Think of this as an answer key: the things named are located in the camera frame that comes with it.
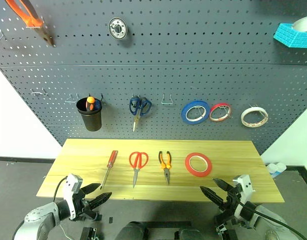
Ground black plastic cup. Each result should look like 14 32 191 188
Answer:
76 96 104 132

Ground wide red tape roll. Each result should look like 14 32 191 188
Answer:
184 152 213 178

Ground grey perforated pegboard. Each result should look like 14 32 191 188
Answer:
0 0 307 156

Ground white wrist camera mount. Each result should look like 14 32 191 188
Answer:
60 173 84 221
232 174 257 204

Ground white roll in teal box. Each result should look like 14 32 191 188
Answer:
292 14 307 33

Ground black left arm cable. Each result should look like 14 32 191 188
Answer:
52 176 69 203

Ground thin red tape roll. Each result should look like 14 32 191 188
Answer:
208 102 233 124

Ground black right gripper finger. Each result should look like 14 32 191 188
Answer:
212 177 235 195
199 186 226 209

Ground teal brick patterned box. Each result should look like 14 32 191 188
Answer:
273 22 307 49

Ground large orange handled pliers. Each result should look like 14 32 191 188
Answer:
4 0 56 48

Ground clear plastic bottles pack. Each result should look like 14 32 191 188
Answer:
265 161 287 179

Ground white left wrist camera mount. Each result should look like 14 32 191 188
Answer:
60 173 84 221

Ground round silver metal disc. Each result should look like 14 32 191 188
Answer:
108 17 130 40

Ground red handled screwdriver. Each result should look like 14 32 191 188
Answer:
100 150 119 190

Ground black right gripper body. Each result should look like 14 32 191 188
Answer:
214 186 242 226

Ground blue handled scissors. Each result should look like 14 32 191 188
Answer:
129 95 153 133

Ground white tape roll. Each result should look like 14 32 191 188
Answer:
240 106 269 129

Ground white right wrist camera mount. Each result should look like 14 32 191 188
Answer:
232 174 257 204

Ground blue tape roll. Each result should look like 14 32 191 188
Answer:
181 100 211 125

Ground orange black needle nose pliers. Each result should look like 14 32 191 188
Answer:
157 150 172 187

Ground red handled scissors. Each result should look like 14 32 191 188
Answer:
128 150 150 189

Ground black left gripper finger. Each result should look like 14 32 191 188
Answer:
80 182 102 195
89 191 113 211

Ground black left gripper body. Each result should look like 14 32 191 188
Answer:
73 187 102 222

